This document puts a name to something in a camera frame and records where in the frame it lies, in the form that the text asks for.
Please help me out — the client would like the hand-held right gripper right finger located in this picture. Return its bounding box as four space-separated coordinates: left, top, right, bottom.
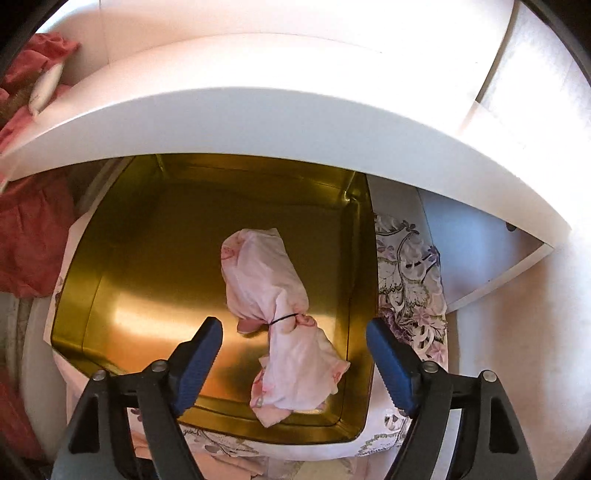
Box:
366 318 539 480

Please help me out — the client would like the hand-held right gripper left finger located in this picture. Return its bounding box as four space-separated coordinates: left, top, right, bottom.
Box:
51 318 223 480

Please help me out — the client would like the pink floral cloth bundle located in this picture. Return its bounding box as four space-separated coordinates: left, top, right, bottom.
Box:
221 226 352 428

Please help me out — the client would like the square metal tin box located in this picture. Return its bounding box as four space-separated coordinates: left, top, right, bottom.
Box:
50 154 380 445

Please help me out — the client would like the white shelf unit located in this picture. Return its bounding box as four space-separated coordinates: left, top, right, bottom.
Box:
0 0 583 480

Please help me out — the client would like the folded pink embroidered bedding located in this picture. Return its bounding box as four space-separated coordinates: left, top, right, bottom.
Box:
44 212 451 480

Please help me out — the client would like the red cloth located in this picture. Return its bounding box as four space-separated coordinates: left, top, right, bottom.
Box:
0 34 81 296
0 369 44 460

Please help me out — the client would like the white tube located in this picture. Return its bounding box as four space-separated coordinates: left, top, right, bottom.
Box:
28 62 63 115

